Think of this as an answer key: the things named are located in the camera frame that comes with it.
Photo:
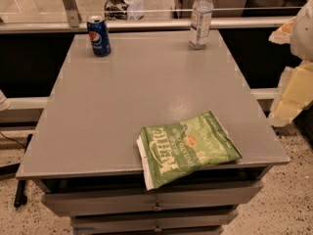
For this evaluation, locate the metal window frame rail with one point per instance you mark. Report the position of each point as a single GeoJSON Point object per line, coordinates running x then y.
{"type": "Point", "coordinates": [125, 26]}

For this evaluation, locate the grey drawer cabinet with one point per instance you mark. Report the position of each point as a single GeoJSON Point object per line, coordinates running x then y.
{"type": "Point", "coordinates": [83, 152]}

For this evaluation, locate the blue Pepsi soda can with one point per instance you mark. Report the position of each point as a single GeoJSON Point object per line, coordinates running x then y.
{"type": "Point", "coordinates": [99, 37]}

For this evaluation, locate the clear plastic water bottle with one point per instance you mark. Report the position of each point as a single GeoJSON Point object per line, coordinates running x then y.
{"type": "Point", "coordinates": [200, 23]}

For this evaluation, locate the black floor stand leg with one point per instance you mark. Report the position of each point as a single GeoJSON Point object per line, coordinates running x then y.
{"type": "Point", "coordinates": [20, 198]}

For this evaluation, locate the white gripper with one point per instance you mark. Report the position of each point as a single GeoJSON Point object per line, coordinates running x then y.
{"type": "Point", "coordinates": [303, 33]}

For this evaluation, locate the white plastic bag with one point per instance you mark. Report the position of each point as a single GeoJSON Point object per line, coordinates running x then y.
{"type": "Point", "coordinates": [124, 10]}

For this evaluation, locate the green jalapeno chip bag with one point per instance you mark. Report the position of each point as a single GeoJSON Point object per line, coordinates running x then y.
{"type": "Point", "coordinates": [169, 152]}

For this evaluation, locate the upper grey drawer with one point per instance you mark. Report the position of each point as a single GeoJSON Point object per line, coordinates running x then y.
{"type": "Point", "coordinates": [136, 200]}

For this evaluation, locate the grey drawer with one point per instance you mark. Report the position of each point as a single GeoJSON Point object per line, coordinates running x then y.
{"type": "Point", "coordinates": [154, 222]}
{"type": "Point", "coordinates": [136, 200]}

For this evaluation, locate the lower grey drawer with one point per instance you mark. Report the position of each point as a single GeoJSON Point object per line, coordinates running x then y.
{"type": "Point", "coordinates": [154, 222]}

